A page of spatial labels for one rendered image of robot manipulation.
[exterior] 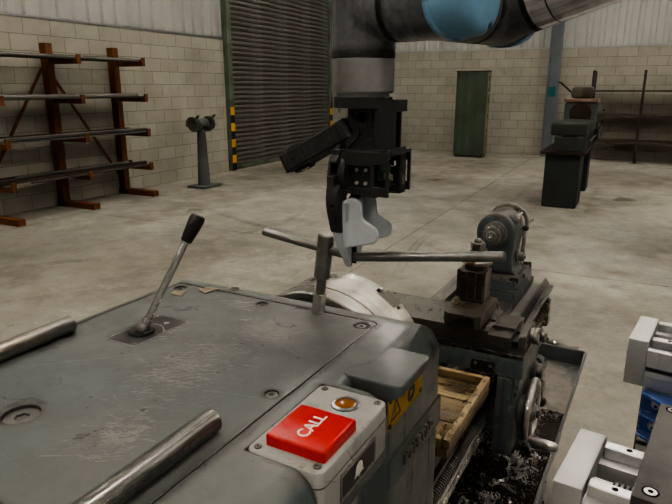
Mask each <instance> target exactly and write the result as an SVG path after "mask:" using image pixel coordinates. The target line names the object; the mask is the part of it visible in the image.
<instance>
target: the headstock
mask: <svg viewBox="0 0 672 504"><path fill-rule="evenodd" d="M204 287H214V288H218V290H214V291H211V292H208V293H207V294H205V293H203V294H202V293H201V291H200V290H198V289H200V288H204ZM229 288H231V287H228V286H223V285H218V284H213V283H208V282H202V281H197V280H192V279H183V280H181V281H178V282H175V283H173V284H170V285H169V286H168V288H167V290H166V292H165V294H164V296H163V298H162V300H161V302H160V304H159V306H158V308H157V310H156V312H155V314H154V316H153V318H152V321H153V322H152V324H151V325H152V326H154V327H155V328H156V331H155V332H154V333H153V334H151V335H148V336H143V337H132V336H129V335H128V334H127V331H128V329H130V328H132V327H134V326H135V325H137V324H138V323H139V322H142V321H141V319H142V317H145V315H146V313H147V311H148V309H149V307H150V305H151V303H152V301H153V299H154V297H155V295H156V293H157V291H158V290H155V291H152V292H150V293H147V294H145V295H142V296H140V297H137V298H135V299H132V300H130V301H127V302H124V303H122V304H119V305H117V306H114V307H112V308H109V309H107V310H104V311H101V312H99V313H96V314H94V315H91V316H89V317H86V318H84V319H81V320H78V321H76V324H77V328H76V331H74V332H72V333H70V334H67V335H65V336H62V337H60V338H57V339H55V340H53V341H50V342H48V343H45V344H43V345H41V346H38V347H36V348H33V349H31V350H29V351H26V352H24V353H21V354H19V355H17V356H14V357H12V358H9V359H7V360H5V361H2V362H0V504H72V503H73V502H74V501H76V500H77V499H79V498H80V497H82V496H83V495H84V494H86V493H87V492H89V491H90V490H92V489H93V488H94V487H96V486H97V485H99V484H100V483H102V482H103V481H104V480H106V479H107V478H109V477H110V476H112V475H113V474H114V473H116V472H117V471H119V470H120V469H122V468H123V467H124V466H126V465H127V464H129V463H130V462H132V461H133V460H134V459H136V458H137V457H139V456H140V455H142V454H143V453H144V452H146V451H147V450H149V449H150V448H152V447H153V446H154V445H156V444H157V443H159V442H160V441H162V440H163V439H164V438H166V437H167V436H169V435H170V434H172V433H173V432H174V431H176V430H177V429H179V428H180V427H182V426H183V425H184V424H186V423H187V422H189V421H190V420H192V419H193V418H195V417H196V416H197V415H199V414H200V413H202V412H203V411H205V410H206V409H213V410H214V411H216V412H217V413H218V414H219V416H220V418H221V421H222V426H221V429H220V430H218V431H217V432H216V433H215V434H213V435H212V436H211V437H209V438H208V439H207V440H205V441H204V442H203V443H201V444H200V445H199V446H198V447H196V448H195V449H194V450H192V451H191V452H190V453H188V454H187V455H186V456H184V457H183V458H182V459H181V460H179V461H178V462H177V463H175V464H174V465H173V466H171V467H170V468H169V469H168V470H166V471H165V472H164V473H162V474H161V475H160V476H158V477H157V478H156V479H154V480H153V481H152V482H151V483H149V484H148V485H147V486H145V487H144V488H143V489H141V490H140V491H139V492H138V493H136V494H135V495H134V496H132V497H131V498H130V499H128V500H127V501H126V502H124V503H123V504H317V502H316V499H315V495H314V492H313V490H312V488H311V487H310V485H309V483H308V482H307V480H306V479H305V478H304V477H303V476H302V475H301V474H300V473H299V472H298V471H297V470H295V469H293V468H291V467H289V466H286V465H284V464H281V463H278V462H275V461H272V460H269V459H267V458H264V457H261V456H258V455H255V454H252V453H250V452H249V450H248V449H249V446H250V445H251V444H252V443H253V442H255V441H256V440H257V439H258V438H259V437H260V436H262V435H263V434H264V433H265V432H266V431H268V430H269V429H270V428H271V427H272V426H273V425H275V424H276V423H277V422H278V421H279V420H281V419H282V418H283V417H284V416H285V415H286V414H288V413H289V412H290V411H291V410H292V409H294V408H295V407H296V406H297V405H298V404H300V403H301V402H302V401H303V400H304V399H305V398H307V397H308V396H309V395H310V394H311V393H313V392H314V391H315V390H316V389H317V388H319V387H320V386H330V387H334V388H338V389H341V390H345V391H349V392H353V393H356V394H360V395H364V396H368V397H371V398H375V399H377V398H376V397H375V396H373V395H372V394H370V393H369V392H366V391H362V390H359V389H357V387H356V386H355V384H354V383H353V381H352V380H351V379H350V378H349V377H347V376H346V375H345V374H343V373H342V372H343V371H345V370H347V369H349V368H352V367H355V366H359V365H365V364H372V363H373V362H375V361H376V360H377V359H378V358H379V357H380V356H381V355H382V354H383V353H384V352H385V351H387V350H388V349H389V348H390V347H393V348H398V349H402V350H407V351H411V352H416V353H420V354H425V355H427V356H428V357H429V366H428V368H427V369H426V370H425V371H424V372H423V373H422V374H421V376H420V377H419V378H418V379H417V380H416V381H415V382H414V383H413V385H412V386H411V387H410V388H409V389H408V390H407V391H406V393H405V394H404V395H403V396H402V397H400V398H398V399H395V400H392V401H388V402H385V404H386V418H385V449H384V451H383V453H382V454H381V455H380V456H379V458H378V459H377V460H376V461H375V463H374V464H373V465H372V466H371V468H370V469H369V470H368V471H367V473H366V474H365V475H364V476H363V478H362V479H361V480H360V481H359V483H358V484H357V485H356V486H355V488H354V489H353V490H352V491H351V493H350V494H349V495H348V496H347V498H346V499H345V500H344V501H343V503H342V504H433V485H434V462H435V438H436V425H437V424H438V422H439V419H440V401H441V396H440V395H437V392H438V368H439V342H438V340H437V339H436V337H435V335H434V333H433V332H432V331H431V330H430V328H428V327H427V326H424V325H421V324H416V323H411V322H406V321H401V320H396V319H391V318H386V317H381V316H376V315H370V314H365V313H360V312H355V311H350V310H345V309H340V308H335V307H330V306H325V312H324V313H322V314H321V315H318V314H315V313H312V303H309V302H304V301H299V300H294V299H289V298H284V297H279V296H274V295H269V294H264V293H258V292H253V291H248V290H243V289H240V290H236V291H235V290H232V289H229ZM173 291H187V292H185V293H184V295H183V296H176V295H173V294H170V293H172V292H173Z"/></svg>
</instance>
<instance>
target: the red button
mask: <svg viewBox="0 0 672 504"><path fill-rule="evenodd" d="M355 431H356V420H354V419H352V418H348V417H345V416H342V415H338V414H335V413H331V412H328V411H324V410H321V409H318V408H314V407H311V406H307V405H304V404H301V405H300V406H299V407H297V408H296V409H295V410H294V411H293V412H291V413H290V414H289V415H288V416H287V417H286V418H284V419H283V420H282V421H281V422H280V423H279V424H277V425H276V426H275V427H274V428H273V429H272V430H270V431H269V432H268V433H267V434H266V444H267V445H268V446H271V447H274V448H277V449H280V450H283V451H286V452H289V453H292V454H295V455H298V456H301V457H304V458H307V459H309V460H312V461H315V462H318V463H321V464H325V463H326V462H327V461H328V460H329V459H330V458H331V457H332V456H333V455H334V454H335V453H336V452H337V451H338V450H339V448H340V447H341V446H342V445H343V444H344V443H345V442H346V441H347V440H348V439H349V438H350V437H351V435H352V434H353V433H354V432H355Z"/></svg>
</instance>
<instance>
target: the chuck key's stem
mask: <svg viewBox="0 0 672 504"><path fill-rule="evenodd" d="M333 245H334V238H333V234H332V233H331V232H320V233H319V234H318V240H317V250H316V259H315V269H314V277H315V278H316V288H315V293H314V294H313V303H312V313H315V314H318V315H321V314H322V313H324V312H325V304H326V295H327V294H326V293H325V291H326V282H327V280H328V279H329V278H330V272H331V263H332V255H330V254H329V253H328V251H329V249H330V248H331V247H332V246H333Z"/></svg>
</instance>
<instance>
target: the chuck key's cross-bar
mask: <svg viewBox="0 0 672 504"><path fill-rule="evenodd" d="M262 235H263V236H266V237H270V238H273V239H277V240H280V241H284V242H287V243H291V244H294V245H298V246H301V247H305V248H308V249H312V250H315V251H316V250H317V242H316V241H312V240H309V239H305V238H301V237H298V236H294V235H291V234H287V233H283V232H280V231H276V230H273V229H269V228H264V229H263V230H262ZM328 253H329V254H330V255H333V256H336V257H340V258H342V256H341V254H340V252H339V250H338V248H337V247H334V246H332V247H331V248H330V249H329V251H328ZM352 261H357V262H505V261H506V253H505V252H504V251H480V252H352Z"/></svg>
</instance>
